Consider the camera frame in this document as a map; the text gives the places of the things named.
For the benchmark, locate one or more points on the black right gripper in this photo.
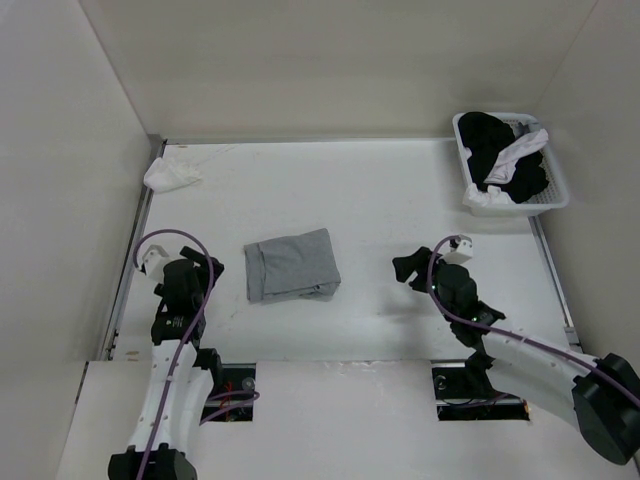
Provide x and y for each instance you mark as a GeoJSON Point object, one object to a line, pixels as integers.
{"type": "Point", "coordinates": [405, 265]}

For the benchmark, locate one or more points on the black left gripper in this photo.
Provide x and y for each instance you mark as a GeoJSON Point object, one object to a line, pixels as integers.
{"type": "Point", "coordinates": [202, 269]}

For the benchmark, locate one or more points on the grey tank top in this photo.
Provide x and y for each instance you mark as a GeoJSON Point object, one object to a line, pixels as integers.
{"type": "Point", "coordinates": [299, 266]}

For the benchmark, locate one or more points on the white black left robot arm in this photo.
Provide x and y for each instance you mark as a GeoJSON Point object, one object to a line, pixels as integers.
{"type": "Point", "coordinates": [183, 374]}

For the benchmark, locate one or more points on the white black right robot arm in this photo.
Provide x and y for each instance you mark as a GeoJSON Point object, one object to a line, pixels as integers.
{"type": "Point", "coordinates": [599, 397]}

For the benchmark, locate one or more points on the white folded tank top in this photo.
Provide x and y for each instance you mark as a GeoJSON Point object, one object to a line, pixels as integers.
{"type": "Point", "coordinates": [167, 174]}

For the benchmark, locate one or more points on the white tank top in basket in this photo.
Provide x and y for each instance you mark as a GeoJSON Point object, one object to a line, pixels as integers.
{"type": "Point", "coordinates": [511, 176]}

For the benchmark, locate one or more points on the black tank top in basket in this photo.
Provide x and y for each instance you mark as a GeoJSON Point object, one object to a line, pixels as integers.
{"type": "Point", "coordinates": [474, 127]}

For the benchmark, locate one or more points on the white plastic laundry basket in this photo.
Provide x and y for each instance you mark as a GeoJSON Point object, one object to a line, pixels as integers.
{"type": "Point", "coordinates": [555, 196]}

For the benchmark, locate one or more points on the white front cover board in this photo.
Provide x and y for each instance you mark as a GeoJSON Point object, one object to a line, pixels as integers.
{"type": "Point", "coordinates": [377, 420]}

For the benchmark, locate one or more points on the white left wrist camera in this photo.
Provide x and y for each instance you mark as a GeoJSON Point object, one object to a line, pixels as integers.
{"type": "Point", "coordinates": [153, 263]}

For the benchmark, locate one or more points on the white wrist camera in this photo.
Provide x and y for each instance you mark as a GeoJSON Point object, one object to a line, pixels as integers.
{"type": "Point", "coordinates": [153, 263]}
{"type": "Point", "coordinates": [460, 250]}

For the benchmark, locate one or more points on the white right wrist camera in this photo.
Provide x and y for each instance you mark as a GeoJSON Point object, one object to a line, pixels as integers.
{"type": "Point", "coordinates": [460, 250]}

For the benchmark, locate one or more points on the aluminium table edge rail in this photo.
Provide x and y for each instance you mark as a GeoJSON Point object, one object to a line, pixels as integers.
{"type": "Point", "coordinates": [117, 298]}

